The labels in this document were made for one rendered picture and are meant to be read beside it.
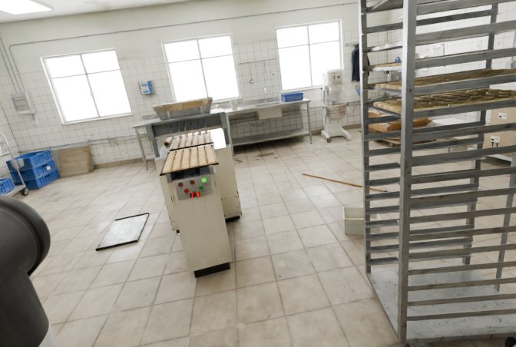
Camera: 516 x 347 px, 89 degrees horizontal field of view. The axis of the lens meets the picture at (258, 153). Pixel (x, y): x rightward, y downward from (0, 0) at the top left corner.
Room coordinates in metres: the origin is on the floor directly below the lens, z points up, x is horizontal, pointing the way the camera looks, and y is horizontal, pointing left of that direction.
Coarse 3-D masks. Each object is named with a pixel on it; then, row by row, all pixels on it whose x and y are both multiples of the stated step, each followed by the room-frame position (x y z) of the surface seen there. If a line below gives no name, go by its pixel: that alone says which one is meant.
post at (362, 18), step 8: (360, 0) 1.40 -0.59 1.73; (360, 8) 1.40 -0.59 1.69; (360, 16) 1.40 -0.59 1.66; (360, 24) 1.40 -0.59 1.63; (360, 32) 1.40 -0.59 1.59; (360, 40) 1.41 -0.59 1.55; (360, 48) 1.41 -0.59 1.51; (360, 56) 1.41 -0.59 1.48; (360, 64) 1.41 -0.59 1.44; (360, 72) 1.42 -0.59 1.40; (360, 80) 1.42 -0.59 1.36; (360, 88) 1.42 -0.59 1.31; (368, 112) 1.39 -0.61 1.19; (368, 128) 1.39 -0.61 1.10; (368, 144) 1.39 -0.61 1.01; (368, 160) 1.39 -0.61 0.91; (368, 176) 1.39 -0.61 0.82; (368, 192) 1.39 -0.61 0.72; (368, 216) 1.40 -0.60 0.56; (368, 232) 1.40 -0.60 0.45; (368, 256) 1.40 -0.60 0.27; (368, 272) 1.40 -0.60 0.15
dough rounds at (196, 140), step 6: (204, 132) 2.97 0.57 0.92; (186, 138) 2.81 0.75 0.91; (192, 138) 2.82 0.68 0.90; (198, 138) 2.77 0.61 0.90; (204, 138) 2.72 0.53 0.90; (210, 138) 2.68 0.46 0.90; (174, 144) 2.53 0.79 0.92; (180, 144) 2.49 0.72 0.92; (186, 144) 2.48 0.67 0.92; (192, 144) 2.51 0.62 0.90
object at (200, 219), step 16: (176, 176) 1.81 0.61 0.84; (192, 176) 1.76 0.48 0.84; (176, 192) 1.72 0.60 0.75; (176, 208) 1.72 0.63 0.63; (192, 208) 1.74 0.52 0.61; (208, 208) 1.76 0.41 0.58; (192, 224) 1.73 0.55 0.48; (208, 224) 1.75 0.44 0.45; (224, 224) 1.77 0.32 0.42; (192, 240) 1.73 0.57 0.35; (208, 240) 1.75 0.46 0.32; (224, 240) 1.77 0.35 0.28; (192, 256) 1.72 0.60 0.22; (208, 256) 1.74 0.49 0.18; (224, 256) 1.76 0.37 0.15; (208, 272) 1.77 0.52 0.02
